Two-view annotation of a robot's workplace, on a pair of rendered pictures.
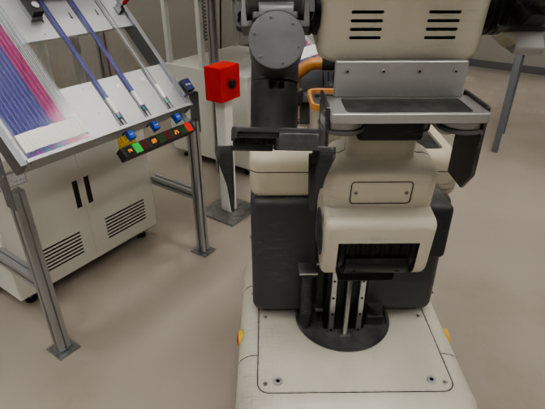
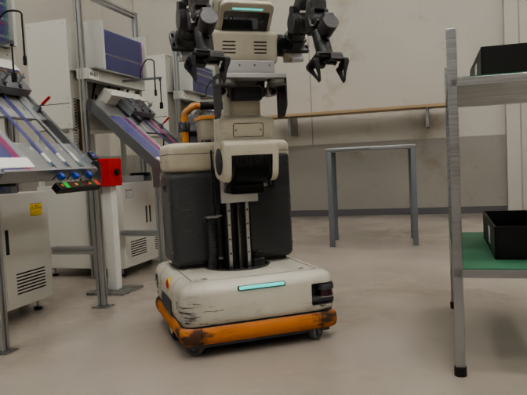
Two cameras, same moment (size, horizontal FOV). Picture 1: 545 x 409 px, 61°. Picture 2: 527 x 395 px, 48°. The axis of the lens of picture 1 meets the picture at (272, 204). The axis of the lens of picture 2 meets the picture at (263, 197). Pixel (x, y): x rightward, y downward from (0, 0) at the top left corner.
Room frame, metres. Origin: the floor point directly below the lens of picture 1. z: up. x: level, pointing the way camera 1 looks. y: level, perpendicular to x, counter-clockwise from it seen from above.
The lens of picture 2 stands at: (-1.37, 0.45, 0.72)
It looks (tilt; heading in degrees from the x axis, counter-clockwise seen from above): 3 degrees down; 342
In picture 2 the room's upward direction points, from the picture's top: 3 degrees counter-clockwise
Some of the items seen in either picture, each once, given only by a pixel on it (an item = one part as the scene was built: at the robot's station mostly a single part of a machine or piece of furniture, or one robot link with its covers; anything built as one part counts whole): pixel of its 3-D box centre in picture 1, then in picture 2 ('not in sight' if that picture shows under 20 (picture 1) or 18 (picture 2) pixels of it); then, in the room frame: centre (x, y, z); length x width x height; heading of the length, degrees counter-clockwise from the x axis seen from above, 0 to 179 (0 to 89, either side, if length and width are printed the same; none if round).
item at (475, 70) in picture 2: not in sight; (499, 73); (0.46, -1.10, 1.01); 0.57 x 0.17 x 0.11; 146
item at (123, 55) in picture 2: not in sight; (117, 56); (3.01, 0.07, 1.52); 0.51 x 0.13 x 0.27; 145
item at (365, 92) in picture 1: (395, 125); (248, 88); (0.77, -0.21, 0.99); 0.28 x 0.16 x 0.22; 91
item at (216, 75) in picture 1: (225, 143); (111, 225); (2.18, 0.23, 0.39); 0.24 x 0.24 x 0.78; 55
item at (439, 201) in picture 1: (391, 236); (258, 172); (0.90, -0.27, 0.68); 0.28 x 0.27 x 0.25; 91
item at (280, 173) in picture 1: (345, 213); (227, 193); (1.15, -0.21, 0.59); 0.55 x 0.34 x 0.83; 91
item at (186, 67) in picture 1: (242, 106); (108, 225); (3.03, 0.20, 0.31); 0.70 x 0.65 x 0.62; 145
